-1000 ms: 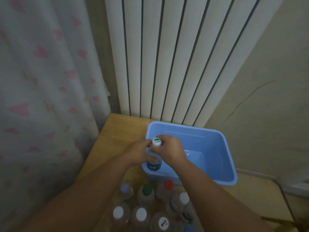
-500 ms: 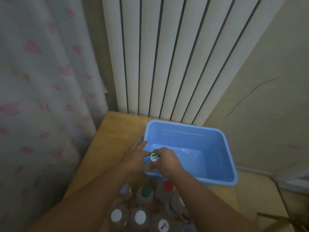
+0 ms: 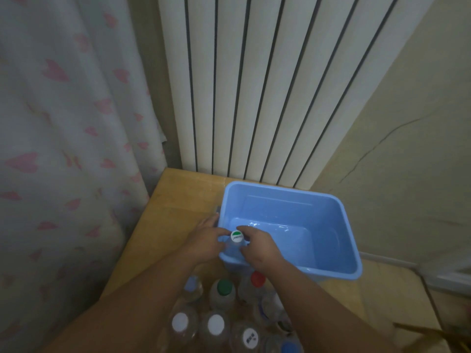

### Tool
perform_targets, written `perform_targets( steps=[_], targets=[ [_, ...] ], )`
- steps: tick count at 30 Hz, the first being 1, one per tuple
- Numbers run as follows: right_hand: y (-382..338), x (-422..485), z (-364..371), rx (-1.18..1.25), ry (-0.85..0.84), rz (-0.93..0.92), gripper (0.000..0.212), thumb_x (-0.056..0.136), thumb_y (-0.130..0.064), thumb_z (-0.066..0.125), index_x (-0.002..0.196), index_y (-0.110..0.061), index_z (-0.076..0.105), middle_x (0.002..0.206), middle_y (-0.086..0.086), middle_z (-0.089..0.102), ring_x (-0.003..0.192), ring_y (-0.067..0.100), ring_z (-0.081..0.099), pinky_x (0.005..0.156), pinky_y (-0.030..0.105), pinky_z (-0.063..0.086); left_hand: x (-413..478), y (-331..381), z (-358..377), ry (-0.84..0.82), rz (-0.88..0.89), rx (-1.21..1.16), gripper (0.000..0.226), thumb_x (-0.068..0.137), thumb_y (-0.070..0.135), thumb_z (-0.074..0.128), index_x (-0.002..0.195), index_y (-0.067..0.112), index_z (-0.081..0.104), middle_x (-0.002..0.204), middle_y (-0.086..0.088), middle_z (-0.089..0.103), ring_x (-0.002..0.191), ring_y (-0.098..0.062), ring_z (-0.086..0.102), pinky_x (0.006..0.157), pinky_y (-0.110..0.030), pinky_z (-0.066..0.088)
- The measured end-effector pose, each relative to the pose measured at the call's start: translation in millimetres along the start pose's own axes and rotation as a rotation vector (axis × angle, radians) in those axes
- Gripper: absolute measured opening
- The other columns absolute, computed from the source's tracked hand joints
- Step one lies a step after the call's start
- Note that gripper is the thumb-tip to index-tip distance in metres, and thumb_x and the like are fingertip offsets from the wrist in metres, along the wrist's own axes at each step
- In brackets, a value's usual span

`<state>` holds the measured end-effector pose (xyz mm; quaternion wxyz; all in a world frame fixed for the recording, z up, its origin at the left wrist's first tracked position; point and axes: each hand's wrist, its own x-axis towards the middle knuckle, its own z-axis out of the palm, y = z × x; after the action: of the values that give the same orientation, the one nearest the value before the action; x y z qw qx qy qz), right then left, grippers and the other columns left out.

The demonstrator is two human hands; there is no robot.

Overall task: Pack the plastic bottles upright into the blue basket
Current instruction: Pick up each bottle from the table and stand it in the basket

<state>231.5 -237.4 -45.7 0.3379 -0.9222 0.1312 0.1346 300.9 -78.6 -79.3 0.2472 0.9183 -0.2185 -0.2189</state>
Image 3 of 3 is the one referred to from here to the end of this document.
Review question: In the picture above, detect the person's left hand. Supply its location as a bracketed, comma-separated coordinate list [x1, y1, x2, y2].
[182, 213, 233, 265]

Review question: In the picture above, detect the person's right hand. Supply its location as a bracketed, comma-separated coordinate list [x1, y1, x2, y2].
[235, 226, 288, 276]

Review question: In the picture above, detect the bottle with green-white cap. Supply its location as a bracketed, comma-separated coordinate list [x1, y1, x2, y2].
[226, 229, 246, 256]

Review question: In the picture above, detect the blue plastic bin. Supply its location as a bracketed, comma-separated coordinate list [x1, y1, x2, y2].
[215, 180, 364, 282]

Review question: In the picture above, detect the group of plastic water bottles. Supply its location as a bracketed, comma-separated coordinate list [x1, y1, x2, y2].
[161, 270, 306, 353]

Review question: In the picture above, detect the person's left forearm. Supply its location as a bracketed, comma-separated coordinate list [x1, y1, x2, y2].
[42, 250, 221, 353]

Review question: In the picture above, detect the person's right forearm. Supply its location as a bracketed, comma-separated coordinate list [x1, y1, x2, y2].
[270, 259, 404, 353]

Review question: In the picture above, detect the wooden table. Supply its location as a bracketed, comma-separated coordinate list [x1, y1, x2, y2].
[99, 168, 372, 353]

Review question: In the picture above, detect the white baseboard strip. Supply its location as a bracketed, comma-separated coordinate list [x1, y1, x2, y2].
[359, 252, 420, 270]

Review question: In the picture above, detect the white ribbed radiator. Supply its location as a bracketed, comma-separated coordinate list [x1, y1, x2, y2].
[157, 0, 437, 191]

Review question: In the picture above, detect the wooden chair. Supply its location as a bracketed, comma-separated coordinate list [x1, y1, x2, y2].
[392, 321, 471, 353]

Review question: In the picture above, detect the pink heart print curtain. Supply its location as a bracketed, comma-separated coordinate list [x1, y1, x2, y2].
[0, 0, 168, 353]

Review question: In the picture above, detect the white door frame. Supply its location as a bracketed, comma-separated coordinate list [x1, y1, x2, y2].
[418, 253, 471, 295]

